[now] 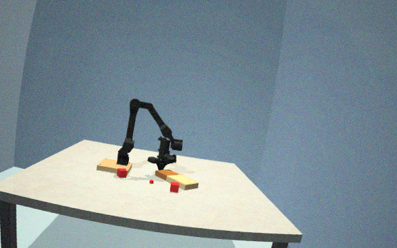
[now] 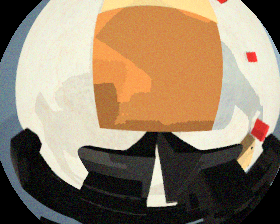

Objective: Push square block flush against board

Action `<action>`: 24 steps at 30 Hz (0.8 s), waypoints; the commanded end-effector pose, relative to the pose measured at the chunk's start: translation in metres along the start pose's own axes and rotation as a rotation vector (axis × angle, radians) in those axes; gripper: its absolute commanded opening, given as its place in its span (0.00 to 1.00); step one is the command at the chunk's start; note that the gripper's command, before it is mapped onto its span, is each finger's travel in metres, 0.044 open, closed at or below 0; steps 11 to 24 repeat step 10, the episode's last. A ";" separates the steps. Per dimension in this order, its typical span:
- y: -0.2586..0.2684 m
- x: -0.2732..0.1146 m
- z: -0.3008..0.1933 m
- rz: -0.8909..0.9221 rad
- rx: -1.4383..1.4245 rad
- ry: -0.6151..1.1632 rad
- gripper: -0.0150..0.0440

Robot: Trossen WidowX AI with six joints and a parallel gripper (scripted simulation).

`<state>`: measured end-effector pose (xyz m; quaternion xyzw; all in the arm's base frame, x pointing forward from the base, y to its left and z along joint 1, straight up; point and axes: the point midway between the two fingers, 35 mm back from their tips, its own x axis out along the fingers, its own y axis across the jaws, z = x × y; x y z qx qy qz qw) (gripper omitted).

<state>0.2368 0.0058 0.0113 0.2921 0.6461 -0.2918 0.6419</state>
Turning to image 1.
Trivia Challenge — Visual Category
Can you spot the red square block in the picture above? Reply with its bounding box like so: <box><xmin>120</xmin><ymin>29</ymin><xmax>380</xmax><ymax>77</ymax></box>
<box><xmin>170</xmin><ymin>182</ymin><xmax>180</xmax><ymax>193</ymax></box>
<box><xmin>117</xmin><ymin>168</ymin><xmax>128</xmax><ymax>178</ymax></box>

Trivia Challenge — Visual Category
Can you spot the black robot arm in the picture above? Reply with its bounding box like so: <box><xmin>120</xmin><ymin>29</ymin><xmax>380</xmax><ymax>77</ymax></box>
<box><xmin>116</xmin><ymin>99</ymin><xmax>183</xmax><ymax>166</ymax></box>

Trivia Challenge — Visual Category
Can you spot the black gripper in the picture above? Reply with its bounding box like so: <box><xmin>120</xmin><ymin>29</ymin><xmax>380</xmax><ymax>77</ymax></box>
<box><xmin>147</xmin><ymin>148</ymin><xmax>169</xmax><ymax>170</ymax></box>

